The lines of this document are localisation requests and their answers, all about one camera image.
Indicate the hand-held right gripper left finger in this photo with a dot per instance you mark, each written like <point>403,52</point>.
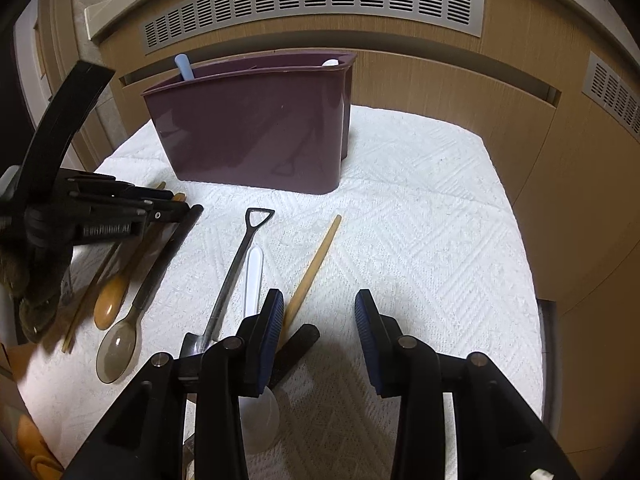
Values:
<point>272,340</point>

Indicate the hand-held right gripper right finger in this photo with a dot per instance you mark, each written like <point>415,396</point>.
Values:
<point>367,345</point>

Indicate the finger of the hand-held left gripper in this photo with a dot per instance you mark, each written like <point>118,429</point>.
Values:
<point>160,212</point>
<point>125,187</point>

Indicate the white plastic spoon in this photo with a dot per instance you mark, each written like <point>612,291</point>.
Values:
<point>254,275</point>

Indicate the metal shovel-shaped spoon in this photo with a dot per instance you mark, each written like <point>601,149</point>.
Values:
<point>235,265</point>

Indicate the wooden chopstick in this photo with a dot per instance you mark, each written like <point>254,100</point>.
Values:
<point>80,315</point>
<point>315,265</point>

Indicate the brown wooden spoon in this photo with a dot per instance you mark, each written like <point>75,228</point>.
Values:
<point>111,305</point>

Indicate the purple plastic utensil holder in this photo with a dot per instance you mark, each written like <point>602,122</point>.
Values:
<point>250,130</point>

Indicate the blue-grey silicone spatula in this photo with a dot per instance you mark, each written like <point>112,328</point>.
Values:
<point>184,67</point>

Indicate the white quilted towel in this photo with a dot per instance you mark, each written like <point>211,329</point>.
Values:
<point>425,240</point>

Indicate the orange object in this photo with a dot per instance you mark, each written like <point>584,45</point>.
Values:
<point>35,445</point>

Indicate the long grey vent grille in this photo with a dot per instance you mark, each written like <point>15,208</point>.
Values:
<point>310,0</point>

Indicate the wooden kitchen cabinet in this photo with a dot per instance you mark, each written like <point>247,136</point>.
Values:
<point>450,75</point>

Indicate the short grey vent grille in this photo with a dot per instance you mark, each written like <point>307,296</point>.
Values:
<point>612,90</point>

